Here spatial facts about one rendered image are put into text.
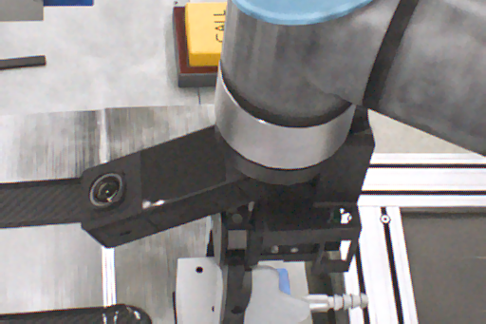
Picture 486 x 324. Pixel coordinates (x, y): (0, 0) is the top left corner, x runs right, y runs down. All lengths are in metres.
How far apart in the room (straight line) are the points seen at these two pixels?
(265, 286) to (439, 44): 0.27
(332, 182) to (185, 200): 0.08
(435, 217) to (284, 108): 1.18
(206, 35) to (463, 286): 0.75
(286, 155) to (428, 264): 1.11
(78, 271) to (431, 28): 0.42
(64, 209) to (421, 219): 0.91
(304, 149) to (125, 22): 0.53
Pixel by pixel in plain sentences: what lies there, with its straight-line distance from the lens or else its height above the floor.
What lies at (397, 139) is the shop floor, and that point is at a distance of 2.12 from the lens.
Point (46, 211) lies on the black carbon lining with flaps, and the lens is 0.95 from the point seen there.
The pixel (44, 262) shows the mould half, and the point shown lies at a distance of 0.92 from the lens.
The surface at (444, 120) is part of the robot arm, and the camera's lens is 0.58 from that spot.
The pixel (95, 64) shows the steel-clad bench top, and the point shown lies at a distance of 1.13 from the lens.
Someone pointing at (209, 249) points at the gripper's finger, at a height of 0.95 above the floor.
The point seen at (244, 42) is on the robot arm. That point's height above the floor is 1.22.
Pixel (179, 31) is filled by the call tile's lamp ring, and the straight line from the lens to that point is 1.13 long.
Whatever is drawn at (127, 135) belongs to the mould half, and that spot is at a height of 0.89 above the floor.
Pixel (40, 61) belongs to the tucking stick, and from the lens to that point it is 1.13.
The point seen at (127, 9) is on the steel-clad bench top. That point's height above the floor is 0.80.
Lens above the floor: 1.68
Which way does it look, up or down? 52 degrees down
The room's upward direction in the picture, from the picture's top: 8 degrees clockwise
